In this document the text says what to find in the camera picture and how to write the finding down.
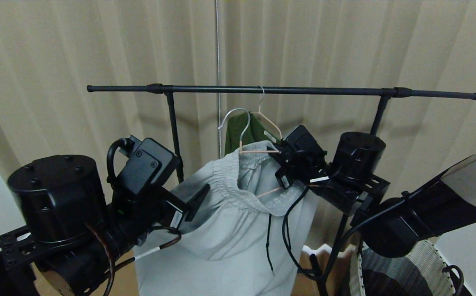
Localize white laundry basket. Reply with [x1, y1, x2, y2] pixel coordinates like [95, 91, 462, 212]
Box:
[349, 238, 472, 296]

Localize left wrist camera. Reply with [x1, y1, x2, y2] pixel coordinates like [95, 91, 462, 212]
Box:
[115, 137, 181, 197]

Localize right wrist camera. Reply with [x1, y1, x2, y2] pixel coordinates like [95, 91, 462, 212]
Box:
[281, 125, 327, 165]

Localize pink clothes hanger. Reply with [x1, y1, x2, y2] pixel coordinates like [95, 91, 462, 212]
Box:
[218, 108, 283, 198]
[257, 86, 283, 141]

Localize pale grey shorts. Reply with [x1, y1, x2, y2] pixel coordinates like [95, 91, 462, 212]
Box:
[133, 141, 318, 296]

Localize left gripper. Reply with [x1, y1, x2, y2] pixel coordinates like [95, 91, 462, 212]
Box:
[113, 181, 212, 251]

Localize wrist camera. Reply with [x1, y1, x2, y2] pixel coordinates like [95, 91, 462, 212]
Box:
[281, 125, 327, 165]
[115, 137, 181, 197]

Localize beige curtain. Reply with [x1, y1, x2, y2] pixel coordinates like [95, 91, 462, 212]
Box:
[0, 0, 476, 255]

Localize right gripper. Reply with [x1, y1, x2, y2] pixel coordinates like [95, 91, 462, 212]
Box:
[274, 158, 337, 193]

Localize black clothes rack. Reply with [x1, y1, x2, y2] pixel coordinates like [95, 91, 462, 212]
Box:
[87, 83, 476, 296]

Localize green long-sleeved shirt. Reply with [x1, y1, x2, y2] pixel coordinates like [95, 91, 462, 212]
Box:
[224, 112, 281, 157]

